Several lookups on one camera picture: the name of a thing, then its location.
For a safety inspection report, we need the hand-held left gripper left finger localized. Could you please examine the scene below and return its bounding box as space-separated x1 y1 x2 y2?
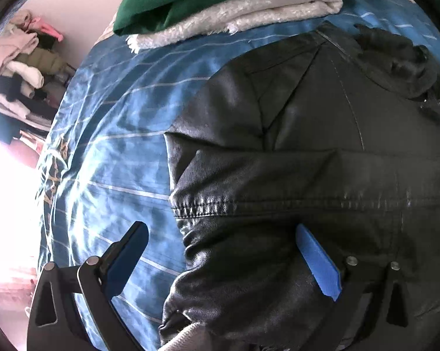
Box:
27 221 149 351

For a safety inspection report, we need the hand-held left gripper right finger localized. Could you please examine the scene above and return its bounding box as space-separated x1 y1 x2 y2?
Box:
295 224 420 351

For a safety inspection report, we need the black leather jacket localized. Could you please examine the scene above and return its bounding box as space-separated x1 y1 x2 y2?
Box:
159 22 440 351

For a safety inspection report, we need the pile of assorted clothes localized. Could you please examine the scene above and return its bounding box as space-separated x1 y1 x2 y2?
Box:
0 9 78 147

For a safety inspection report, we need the blue striped bed sheet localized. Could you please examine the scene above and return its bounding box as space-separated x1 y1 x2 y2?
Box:
36 0 440 351

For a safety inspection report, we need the white fluffy folded garment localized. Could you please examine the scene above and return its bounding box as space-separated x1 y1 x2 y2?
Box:
126 0 343 52

